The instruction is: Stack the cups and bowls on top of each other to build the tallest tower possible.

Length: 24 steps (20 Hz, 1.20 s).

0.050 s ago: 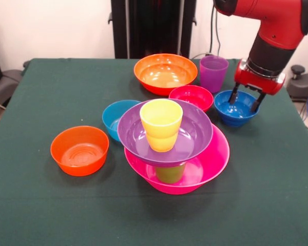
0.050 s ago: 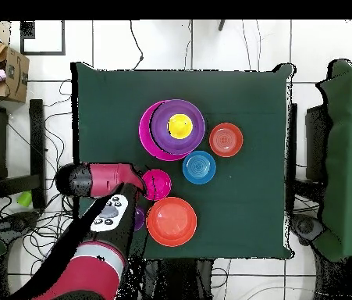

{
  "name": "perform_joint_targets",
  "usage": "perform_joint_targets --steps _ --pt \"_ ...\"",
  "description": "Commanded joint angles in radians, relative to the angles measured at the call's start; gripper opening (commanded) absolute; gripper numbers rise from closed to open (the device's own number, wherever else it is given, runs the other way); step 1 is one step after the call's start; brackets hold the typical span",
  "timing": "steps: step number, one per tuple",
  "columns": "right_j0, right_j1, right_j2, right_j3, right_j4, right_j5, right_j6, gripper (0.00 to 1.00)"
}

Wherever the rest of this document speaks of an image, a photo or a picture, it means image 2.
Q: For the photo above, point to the light blue bowl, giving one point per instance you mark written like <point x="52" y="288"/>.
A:
<point x="199" y="167"/>

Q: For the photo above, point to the large purple bowl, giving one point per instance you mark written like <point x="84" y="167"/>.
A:
<point x="163" y="137"/>

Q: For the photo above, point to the yellow cup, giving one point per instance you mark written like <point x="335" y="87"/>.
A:
<point x="180" y="126"/>

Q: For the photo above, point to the large pink bowl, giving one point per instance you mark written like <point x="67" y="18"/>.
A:
<point x="146" y="131"/>

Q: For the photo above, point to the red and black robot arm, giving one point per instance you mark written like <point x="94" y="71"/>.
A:
<point x="94" y="268"/>

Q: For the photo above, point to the small red bowl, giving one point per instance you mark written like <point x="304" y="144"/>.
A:
<point x="160" y="185"/>

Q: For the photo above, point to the small orange-red bowl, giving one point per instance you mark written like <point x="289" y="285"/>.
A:
<point x="225" y="140"/>

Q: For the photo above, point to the large orange bowl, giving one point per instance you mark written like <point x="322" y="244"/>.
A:
<point x="171" y="222"/>

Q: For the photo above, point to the purple cup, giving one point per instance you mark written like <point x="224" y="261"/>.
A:
<point x="139" y="218"/>

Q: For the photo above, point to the black stand base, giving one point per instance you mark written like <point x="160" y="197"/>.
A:
<point x="306" y="226"/>

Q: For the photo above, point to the black rod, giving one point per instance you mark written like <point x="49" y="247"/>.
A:
<point x="221" y="25"/>

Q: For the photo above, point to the small green floor cup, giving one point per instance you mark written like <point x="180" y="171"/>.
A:
<point x="24" y="199"/>

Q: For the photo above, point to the black stand with knob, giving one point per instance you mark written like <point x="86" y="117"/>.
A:
<point x="10" y="223"/>

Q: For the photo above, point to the cardboard box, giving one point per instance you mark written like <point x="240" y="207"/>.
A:
<point x="16" y="81"/>

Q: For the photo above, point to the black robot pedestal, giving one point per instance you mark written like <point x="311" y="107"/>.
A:
<point x="178" y="278"/>

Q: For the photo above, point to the black square floor frame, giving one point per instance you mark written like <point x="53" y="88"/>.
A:
<point x="43" y="54"/>

